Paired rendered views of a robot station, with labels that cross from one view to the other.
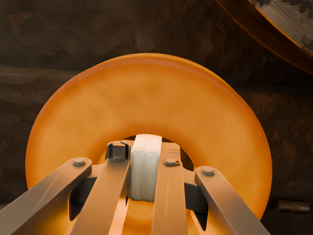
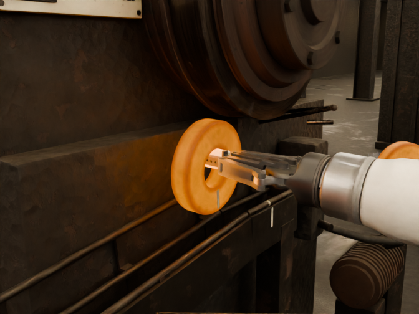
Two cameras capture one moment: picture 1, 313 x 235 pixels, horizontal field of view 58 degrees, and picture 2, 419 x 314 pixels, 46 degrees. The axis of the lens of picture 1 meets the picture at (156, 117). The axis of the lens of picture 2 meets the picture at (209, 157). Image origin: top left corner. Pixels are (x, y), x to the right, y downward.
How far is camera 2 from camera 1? 0.69 m
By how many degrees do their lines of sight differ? 54
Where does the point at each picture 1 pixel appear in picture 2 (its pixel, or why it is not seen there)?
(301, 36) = (238, 104)
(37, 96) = (113, 157)
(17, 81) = (103, 151)
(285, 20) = (235, 101)
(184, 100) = (224, 133)
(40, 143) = (192, 162)
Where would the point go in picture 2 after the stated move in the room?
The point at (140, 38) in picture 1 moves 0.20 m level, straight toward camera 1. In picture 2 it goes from (129, 108) to (234, 116)
